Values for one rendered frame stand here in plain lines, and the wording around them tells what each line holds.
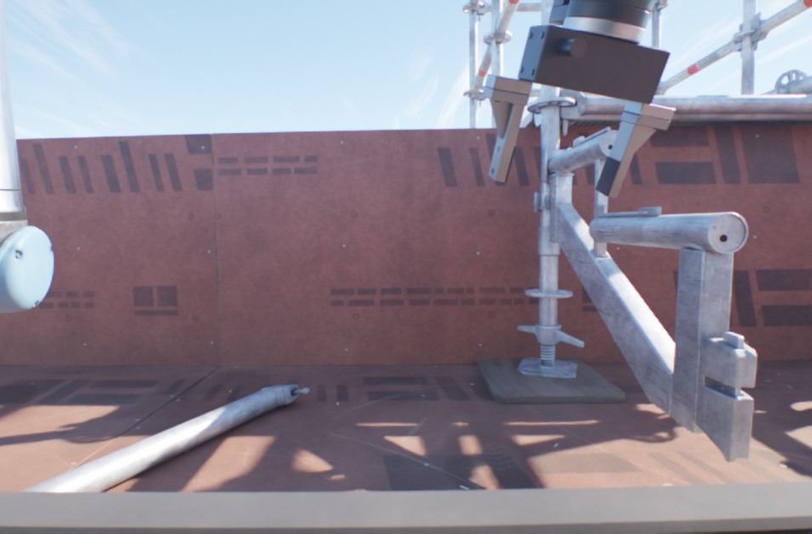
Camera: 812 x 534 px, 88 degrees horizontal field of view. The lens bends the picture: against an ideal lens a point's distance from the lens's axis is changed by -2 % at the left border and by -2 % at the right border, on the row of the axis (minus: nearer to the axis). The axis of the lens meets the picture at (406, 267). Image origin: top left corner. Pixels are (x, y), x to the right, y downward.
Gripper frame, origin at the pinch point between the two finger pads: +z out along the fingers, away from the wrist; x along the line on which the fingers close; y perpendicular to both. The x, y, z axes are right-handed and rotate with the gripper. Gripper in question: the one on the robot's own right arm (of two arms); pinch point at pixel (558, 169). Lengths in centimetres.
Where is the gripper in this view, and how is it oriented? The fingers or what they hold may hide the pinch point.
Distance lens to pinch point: 51.6
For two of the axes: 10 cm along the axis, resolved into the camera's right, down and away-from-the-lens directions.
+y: 1.1, 4.7, -8.8
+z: -1.6, 8.8, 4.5
